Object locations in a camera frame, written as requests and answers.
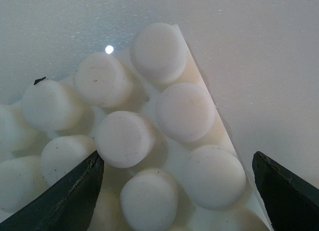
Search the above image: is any white studded base plate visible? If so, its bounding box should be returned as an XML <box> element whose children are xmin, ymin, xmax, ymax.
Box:
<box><xmin>0</xmin><ymin>23</ymin><xmax>268</xmax><ymax>231</ymax></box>

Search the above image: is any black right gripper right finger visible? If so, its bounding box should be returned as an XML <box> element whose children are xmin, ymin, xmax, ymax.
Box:
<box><xmin>252</xmin><ymin>151</ymin><xmax>319</xmax><ymax>231</ymax></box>

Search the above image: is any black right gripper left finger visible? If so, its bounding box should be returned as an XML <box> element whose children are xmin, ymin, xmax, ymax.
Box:
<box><xmin>0</xmin><ymin>151</ymin><xmax>104</xmax><ymax>231</ymax></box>

